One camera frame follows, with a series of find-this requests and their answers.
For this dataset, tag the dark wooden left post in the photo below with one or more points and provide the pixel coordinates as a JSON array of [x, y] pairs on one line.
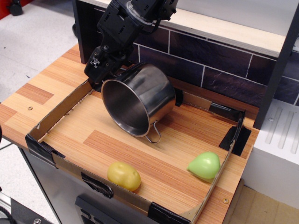
[[86, 17]]

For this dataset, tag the yellow plastic potato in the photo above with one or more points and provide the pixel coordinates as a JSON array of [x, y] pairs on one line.
[[124, 175]]

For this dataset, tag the dark wooden right post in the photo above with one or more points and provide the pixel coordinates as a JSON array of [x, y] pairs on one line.
[[278, 70]]

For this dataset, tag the green plastic pear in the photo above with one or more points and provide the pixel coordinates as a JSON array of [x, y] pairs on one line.
[[205, 166]]

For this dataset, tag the stainless steel pot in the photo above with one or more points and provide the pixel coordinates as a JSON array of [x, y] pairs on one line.
[[138, 99]]

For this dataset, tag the cardboard fence with black tape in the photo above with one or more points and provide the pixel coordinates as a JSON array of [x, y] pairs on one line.
[[72, 146]]

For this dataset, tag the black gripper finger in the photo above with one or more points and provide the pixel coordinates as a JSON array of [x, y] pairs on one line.
[[99, 65], [119, 58]]

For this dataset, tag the black caster wheel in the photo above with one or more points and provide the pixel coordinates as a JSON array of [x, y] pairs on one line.
[[15, 8]]

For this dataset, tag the light wooden shelf board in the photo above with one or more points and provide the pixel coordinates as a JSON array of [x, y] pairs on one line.
[[186, 19]]

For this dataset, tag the red object top left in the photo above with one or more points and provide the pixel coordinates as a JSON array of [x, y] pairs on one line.
[[4, 11]]

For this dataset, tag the dark wooden post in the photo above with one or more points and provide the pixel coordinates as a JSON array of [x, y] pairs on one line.
[[86, 17], [278, 70]]

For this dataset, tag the black oven control panel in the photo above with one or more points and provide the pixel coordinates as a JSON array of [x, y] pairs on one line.
[[98, 213]]

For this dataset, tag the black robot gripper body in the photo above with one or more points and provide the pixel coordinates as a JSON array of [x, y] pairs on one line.
[[120, 27]]

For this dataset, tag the white dish drainer sink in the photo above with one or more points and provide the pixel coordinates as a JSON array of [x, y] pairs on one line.
[[273, 165]]

